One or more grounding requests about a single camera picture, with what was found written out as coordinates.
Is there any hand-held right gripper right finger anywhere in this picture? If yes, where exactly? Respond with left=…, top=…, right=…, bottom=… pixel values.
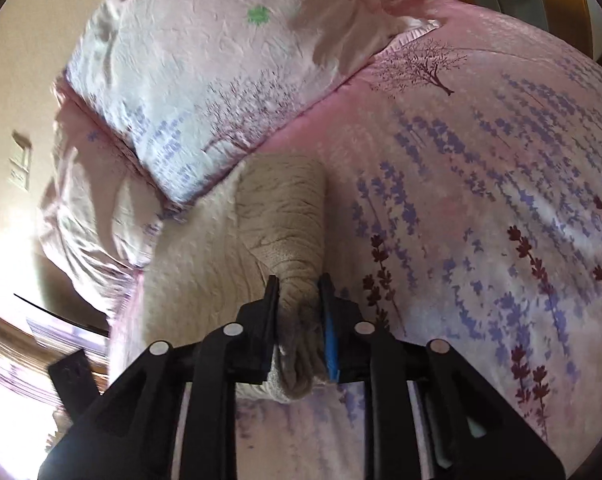
left=317, top=272, right=566, bottom=480

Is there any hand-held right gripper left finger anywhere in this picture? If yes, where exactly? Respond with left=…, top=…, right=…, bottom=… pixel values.
left=36, top=275, right=282, bottom=480

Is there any beige cable-knit sweater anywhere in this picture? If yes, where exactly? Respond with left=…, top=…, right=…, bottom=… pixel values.
left=141, top=155, right=333, bottom=407

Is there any pink floral bed sheet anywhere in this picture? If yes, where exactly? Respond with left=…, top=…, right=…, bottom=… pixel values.
left=106, top=0, right=602, bottom=480

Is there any pink floral pillow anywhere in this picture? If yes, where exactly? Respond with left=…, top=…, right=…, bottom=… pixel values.
left=35, top=75, right=184, bottom=322

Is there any right floral pillow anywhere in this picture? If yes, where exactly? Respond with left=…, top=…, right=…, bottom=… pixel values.
left=65, top=0, right=443, bottom=207

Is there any white wall switch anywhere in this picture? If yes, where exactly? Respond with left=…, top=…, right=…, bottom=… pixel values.
left=8, top=130, right=33, bottom=192

